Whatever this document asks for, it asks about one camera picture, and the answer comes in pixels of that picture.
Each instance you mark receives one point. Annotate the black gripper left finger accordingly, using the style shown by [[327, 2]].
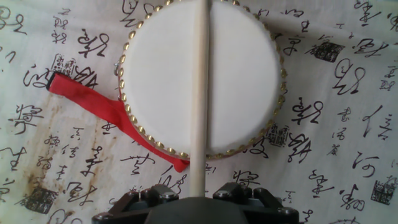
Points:
[[133, 208]]

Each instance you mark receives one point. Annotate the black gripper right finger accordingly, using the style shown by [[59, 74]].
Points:
[[270, 208]]

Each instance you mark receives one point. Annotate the red drum with white skin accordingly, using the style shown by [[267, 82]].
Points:
[[242, 77]]

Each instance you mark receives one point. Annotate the light wooden drumstick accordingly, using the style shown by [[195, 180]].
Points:
[[199, 93]]

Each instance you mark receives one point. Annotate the beige calligraphy print cloth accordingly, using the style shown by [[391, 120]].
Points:
[[326, 124]]

